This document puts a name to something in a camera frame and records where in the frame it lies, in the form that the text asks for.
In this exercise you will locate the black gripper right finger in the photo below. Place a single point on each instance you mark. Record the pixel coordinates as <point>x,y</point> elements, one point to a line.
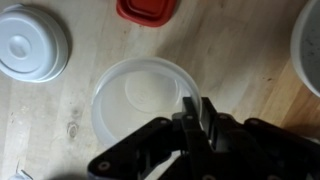
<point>260,150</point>

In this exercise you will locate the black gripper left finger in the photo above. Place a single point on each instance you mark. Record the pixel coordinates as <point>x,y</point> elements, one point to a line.
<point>139,154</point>

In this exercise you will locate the transparent plastic bowl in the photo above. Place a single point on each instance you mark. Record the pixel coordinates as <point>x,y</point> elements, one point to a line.
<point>134,91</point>

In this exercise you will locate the white round lid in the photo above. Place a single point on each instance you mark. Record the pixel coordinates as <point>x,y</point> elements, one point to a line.
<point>33,46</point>

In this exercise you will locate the white ceramic bowl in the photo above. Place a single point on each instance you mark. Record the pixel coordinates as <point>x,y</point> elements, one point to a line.
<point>305,46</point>

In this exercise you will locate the small red lid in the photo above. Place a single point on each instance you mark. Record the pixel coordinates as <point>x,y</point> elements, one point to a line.
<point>151,13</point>

